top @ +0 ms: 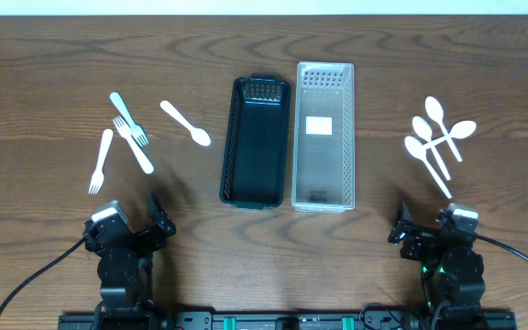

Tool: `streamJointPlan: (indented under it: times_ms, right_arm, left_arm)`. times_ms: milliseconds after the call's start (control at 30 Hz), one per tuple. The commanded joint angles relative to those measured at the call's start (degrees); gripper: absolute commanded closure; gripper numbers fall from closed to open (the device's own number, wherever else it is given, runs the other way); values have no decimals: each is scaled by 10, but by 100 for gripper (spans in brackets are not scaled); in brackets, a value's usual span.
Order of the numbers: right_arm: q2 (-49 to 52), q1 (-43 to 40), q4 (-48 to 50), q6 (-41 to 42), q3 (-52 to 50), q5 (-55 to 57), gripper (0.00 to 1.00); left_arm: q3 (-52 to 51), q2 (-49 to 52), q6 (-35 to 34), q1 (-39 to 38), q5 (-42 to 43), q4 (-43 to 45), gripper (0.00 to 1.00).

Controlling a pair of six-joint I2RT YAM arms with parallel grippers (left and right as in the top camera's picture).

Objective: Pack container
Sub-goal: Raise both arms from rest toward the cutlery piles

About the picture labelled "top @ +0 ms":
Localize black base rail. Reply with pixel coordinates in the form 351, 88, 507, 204
57, 310, 517, 330

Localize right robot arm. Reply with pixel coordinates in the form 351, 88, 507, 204
388, 203, 485, 323

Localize black plastic basket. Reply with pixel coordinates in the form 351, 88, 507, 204
219, 74, 291, 210

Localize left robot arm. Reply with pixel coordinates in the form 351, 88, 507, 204
82, 192, 176, 329

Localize white plastic fork lower left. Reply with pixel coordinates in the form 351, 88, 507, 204
88, 128, 114, 194

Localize white plastic fork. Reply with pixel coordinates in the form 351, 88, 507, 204
109, 92, 149, 147
113, 116, 155, 174
88, 128, 114, 194

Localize clear plastic basket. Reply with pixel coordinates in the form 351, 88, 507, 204
291, 61, 356, 214

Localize white label in clear basket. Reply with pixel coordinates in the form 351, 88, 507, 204
305, 116, 333, 136

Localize white plastic fork upper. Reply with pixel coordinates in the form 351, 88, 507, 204
109, 92, 149, 147

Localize white plastic fork middle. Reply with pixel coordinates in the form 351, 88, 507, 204
113, 116, 155, 174

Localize left black cable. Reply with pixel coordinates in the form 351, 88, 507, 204
0, 236, 89, 330

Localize white spoon crossing sideways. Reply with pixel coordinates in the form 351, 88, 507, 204
423, 120, 477, 149

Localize white plastic spoon left side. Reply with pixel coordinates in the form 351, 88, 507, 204
159, 100, 212, 147

